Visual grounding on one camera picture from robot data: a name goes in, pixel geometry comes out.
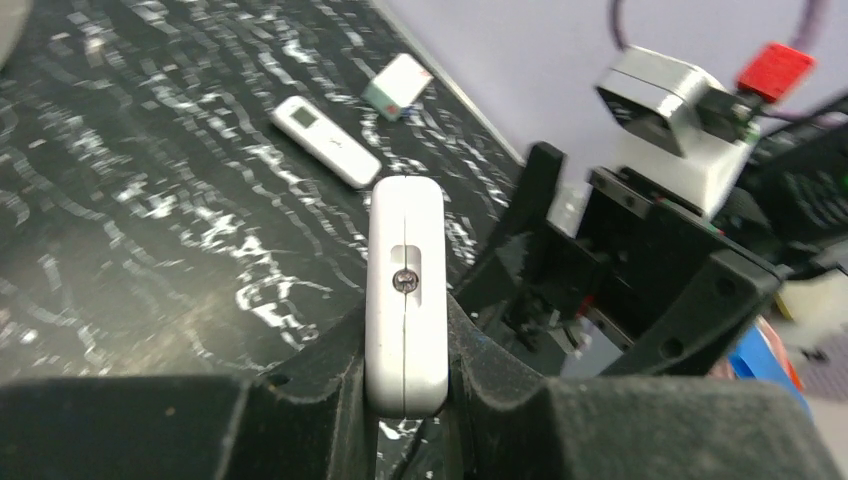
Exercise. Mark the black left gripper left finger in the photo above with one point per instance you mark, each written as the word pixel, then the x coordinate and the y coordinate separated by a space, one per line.
pixel 307 419

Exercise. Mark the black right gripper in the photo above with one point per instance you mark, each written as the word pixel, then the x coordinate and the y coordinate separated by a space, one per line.
pixel 682 312

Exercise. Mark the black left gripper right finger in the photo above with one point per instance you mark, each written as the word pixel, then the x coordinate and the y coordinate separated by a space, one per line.
pixel 510 422

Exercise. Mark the white remote control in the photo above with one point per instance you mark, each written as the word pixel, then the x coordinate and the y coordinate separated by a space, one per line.
pixel 406 325

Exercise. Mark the small grey remote control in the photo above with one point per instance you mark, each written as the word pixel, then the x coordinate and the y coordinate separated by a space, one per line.
pixel 326 141

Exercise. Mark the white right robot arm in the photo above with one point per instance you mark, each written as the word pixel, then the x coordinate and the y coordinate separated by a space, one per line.
pixel 788 209

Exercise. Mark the pink and blue basket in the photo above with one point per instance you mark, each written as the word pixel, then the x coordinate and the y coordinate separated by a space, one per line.
pixel 761 355

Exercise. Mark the white battery box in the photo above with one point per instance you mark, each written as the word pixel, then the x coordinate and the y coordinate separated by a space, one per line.
pixel 393 91

